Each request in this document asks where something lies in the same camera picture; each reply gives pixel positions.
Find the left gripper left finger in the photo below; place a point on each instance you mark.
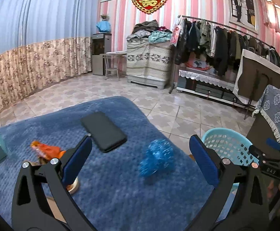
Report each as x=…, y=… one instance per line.
x=30, y=209

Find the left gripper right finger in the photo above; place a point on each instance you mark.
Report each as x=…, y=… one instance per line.
x=249, y=209

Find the blue plastic wrapper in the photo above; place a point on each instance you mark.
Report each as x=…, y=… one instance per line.
x=158, y=158

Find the light blue mesh basket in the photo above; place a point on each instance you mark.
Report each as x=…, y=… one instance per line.
x=229, y=144

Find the blue floral fringed cloth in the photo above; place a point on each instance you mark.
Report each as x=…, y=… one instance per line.
x=269, y=107

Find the black phone case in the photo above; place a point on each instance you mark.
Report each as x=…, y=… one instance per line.
x=103, y=131

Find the blue fuzzy table cover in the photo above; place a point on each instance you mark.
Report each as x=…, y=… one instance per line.
x=112, y=193

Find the low tv stand lace cover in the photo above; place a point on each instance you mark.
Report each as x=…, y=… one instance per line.
x=208, y=86

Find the clothes rack with garments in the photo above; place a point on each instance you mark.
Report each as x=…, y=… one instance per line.
x=222, y=44

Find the pink window curtain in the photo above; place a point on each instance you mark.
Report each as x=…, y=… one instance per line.
x=271, y=13

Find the small metal folding table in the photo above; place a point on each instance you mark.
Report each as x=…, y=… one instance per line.
x=112, y=62

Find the framed silhouette picture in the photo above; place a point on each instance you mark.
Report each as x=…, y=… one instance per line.
x=244, y=13

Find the blue floral curtain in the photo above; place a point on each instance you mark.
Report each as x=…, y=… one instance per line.
x=43, y=42

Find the patterned cloth covered cabinet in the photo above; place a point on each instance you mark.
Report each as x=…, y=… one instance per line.
x=148, y=63

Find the grey water dispenser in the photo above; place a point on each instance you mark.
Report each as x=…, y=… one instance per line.
x=101, y=44

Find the blue covered water bottle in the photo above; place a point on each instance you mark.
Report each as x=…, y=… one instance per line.
x=104, y=26

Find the pile of folded clothes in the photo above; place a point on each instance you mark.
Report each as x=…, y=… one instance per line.
x=150, y=31

